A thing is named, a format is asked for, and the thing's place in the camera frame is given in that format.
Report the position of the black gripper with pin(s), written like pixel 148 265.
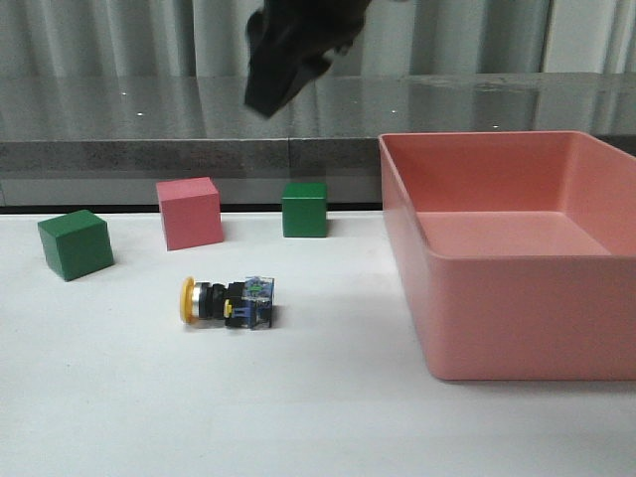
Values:
pixel 288 44

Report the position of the yellow push button switch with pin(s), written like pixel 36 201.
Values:
pixel 239 304

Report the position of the green cube near bin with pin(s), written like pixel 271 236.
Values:
pixel 304 210

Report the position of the pink cube back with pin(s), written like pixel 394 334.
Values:
pixel 190 212

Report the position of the grey granite ledge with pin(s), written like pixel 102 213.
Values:
pixel 106 142

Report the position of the white pleated curtain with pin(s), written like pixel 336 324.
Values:
pixel 63 39

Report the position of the green cube left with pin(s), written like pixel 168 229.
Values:
pixel 76 244

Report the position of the pink plastic bin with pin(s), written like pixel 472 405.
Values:
pixel 516 252

